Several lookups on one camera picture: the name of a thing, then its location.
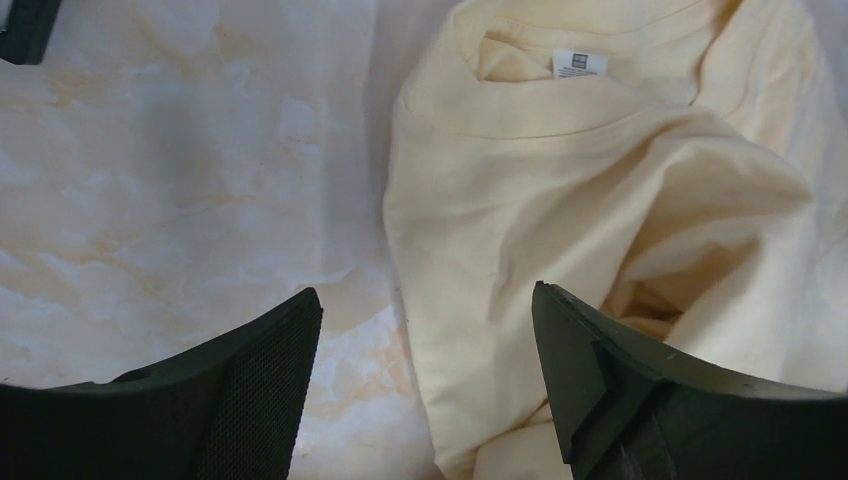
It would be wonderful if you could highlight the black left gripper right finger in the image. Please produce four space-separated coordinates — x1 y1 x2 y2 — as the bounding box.
532 282 847 479

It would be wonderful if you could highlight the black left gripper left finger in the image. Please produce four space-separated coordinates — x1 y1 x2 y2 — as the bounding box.
1 288 323 479

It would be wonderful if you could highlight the cream yellow t-shirt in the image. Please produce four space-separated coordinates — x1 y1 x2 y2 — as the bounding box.
384 1 847 479

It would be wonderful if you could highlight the dark grey lego baseplate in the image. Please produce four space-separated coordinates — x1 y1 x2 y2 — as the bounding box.
1 0 62 66

